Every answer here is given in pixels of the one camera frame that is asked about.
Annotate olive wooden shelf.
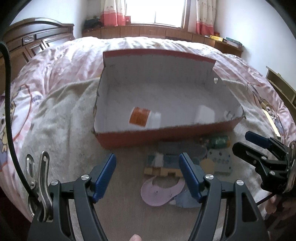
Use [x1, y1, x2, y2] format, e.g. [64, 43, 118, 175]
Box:
[266, 66, 295, 108]

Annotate red cardboard box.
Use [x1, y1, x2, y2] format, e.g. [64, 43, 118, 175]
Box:
[94, 49, 245, 149]

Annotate wooden block toy piece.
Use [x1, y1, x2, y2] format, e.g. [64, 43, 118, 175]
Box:
[144, 167, 183, 178]

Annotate tan round disc piece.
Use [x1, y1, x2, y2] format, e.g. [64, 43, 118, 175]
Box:
[200, 159, 215, 174]

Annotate blue fuzzy whale piece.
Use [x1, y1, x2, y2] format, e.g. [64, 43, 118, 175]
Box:
[169, 190, 201, 208]

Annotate grey perforated toy block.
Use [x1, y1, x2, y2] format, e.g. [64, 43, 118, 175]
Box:
[207, 148, 232, 175]

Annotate pink white curtain right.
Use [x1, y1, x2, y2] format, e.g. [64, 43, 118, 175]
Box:
[196, 0, 217, 36]

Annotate pink white curtain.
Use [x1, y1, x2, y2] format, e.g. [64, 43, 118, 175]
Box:
[196, 0, 217, 36]
[100, 0, 126, 27]

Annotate books on bench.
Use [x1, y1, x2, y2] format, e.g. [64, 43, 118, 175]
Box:
[205, 35, 243, 48]

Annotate pink white curtain left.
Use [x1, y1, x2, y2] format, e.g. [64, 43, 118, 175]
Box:
[100, 0, 126, 27]

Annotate white orange-labelled bottle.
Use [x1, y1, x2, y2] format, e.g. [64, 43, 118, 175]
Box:
[128, 107, 162, 129]

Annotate dark wooden headboard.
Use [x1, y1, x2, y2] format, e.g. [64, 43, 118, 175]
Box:
[0, 17, 75, 93]

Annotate dark clothes pile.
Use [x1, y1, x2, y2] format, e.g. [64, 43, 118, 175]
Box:
[83, 18, 102, 29]

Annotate grey fleece blanket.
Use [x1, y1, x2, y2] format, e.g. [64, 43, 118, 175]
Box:
[17, 78, 282, 241]

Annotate pink whale-shaped toy piece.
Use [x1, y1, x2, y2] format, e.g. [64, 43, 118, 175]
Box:
[140, 176, 185, 207]

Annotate green small bottle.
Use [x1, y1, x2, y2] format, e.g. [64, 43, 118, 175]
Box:
[199, 135, 231, 150]

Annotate black cable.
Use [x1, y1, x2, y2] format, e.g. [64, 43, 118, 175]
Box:
[0, 41, 39, 207]

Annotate person's hand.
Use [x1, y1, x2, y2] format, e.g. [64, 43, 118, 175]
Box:
[265, 195, 296, 219]

